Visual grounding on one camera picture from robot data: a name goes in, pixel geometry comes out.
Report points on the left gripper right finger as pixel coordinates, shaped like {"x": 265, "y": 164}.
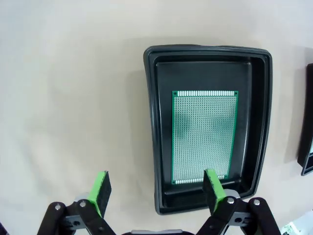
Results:
{"x": 215, "y": 193}

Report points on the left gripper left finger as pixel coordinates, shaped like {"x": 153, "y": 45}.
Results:
{"x": 97, "y": 193}

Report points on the green glass plate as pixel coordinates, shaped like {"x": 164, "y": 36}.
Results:
{"x": 205, "y": 132}

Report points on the black ESD tray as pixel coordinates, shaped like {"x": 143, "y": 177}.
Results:
{"x": 254, "y": 122}
{"x": 306, "y": 147}

